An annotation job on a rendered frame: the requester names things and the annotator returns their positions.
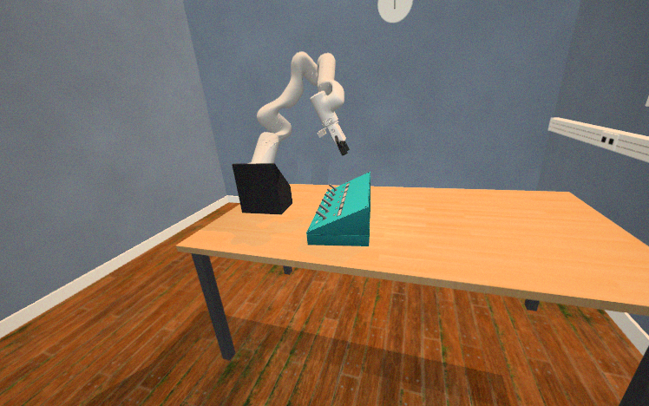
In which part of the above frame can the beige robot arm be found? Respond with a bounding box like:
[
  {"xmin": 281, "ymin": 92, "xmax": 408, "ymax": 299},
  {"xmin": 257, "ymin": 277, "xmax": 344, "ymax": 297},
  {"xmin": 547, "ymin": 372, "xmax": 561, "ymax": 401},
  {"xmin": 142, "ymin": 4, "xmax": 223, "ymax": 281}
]
[{"xmin": 251, "ymin": 52, "xmax": 344, "ymax": 163}]

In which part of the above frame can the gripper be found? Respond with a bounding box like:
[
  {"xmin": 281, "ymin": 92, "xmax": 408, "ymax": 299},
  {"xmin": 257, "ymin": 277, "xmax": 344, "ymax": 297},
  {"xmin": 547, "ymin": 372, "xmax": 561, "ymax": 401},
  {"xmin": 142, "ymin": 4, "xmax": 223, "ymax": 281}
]
[{"xmin": 327, "ymin": 121, "xmax": 350, "ymax": 156}]

